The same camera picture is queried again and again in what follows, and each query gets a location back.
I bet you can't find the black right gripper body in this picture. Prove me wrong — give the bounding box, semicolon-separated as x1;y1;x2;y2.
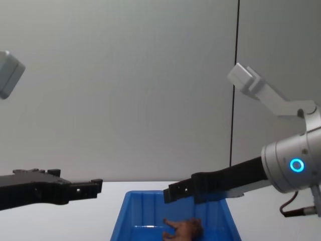
191;156;268;204

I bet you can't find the brown toy animal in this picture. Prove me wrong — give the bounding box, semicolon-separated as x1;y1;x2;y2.
162;217;204;241

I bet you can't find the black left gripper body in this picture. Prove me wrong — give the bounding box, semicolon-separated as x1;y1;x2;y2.
0;168;71;210

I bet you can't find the blue plastic bin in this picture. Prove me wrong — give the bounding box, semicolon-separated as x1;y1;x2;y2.
110;190;243;241

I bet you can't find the thin dark gripper cable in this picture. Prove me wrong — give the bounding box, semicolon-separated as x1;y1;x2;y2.
280;191;321;218

